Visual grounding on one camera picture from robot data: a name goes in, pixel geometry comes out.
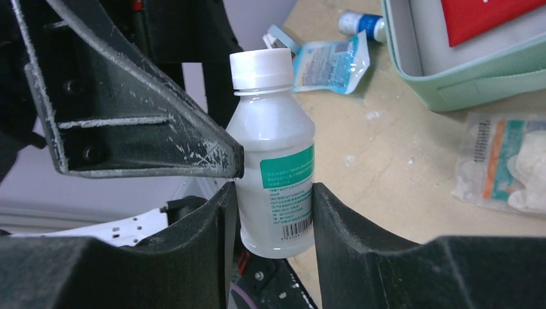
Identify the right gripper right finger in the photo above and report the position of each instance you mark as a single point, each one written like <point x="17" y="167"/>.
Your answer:
<point x="362" y="265"/>

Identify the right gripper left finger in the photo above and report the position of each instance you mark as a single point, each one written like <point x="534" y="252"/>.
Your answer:
<point x="186" y="265"/>

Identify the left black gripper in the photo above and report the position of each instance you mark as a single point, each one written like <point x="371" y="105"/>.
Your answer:
<point x="170" y="38"/>

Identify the white plastic bottle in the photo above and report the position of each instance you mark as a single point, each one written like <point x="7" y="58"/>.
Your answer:
<point x="274" y="193"/>

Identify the beige gauze packet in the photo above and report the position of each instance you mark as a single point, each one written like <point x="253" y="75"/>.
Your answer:
<point x="501" y="162"/>

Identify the blue white plastic bag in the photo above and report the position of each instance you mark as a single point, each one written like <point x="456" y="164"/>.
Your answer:
<point x="336" y="66"/>

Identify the red first aid pouch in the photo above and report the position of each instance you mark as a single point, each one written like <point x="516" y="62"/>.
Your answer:
<point x="466" y="19"/>

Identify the blue white tube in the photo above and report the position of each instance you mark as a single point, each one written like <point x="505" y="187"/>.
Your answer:
<point x="352" y="23"/>

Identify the mint green storage case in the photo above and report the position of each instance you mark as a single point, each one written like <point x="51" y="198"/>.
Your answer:
<point x="503" y="62"/>

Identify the black metal base frame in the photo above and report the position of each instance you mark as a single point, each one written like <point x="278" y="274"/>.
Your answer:
<point x="258" y="282"/>

